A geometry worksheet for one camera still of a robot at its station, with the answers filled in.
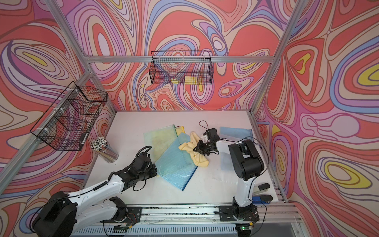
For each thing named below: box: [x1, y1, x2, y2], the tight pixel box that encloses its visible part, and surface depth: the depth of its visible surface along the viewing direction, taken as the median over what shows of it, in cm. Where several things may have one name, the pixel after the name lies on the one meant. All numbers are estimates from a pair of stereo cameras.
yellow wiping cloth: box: [178, 131, 210, 168], surface depth 93 cm
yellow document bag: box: [175, 125, 186, 137], surface depth 110 cm
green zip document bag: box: [143, 124, 178, 164], surface depth 106 cm
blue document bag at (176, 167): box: [155, 132, 198, 192], surface depth 91 cm
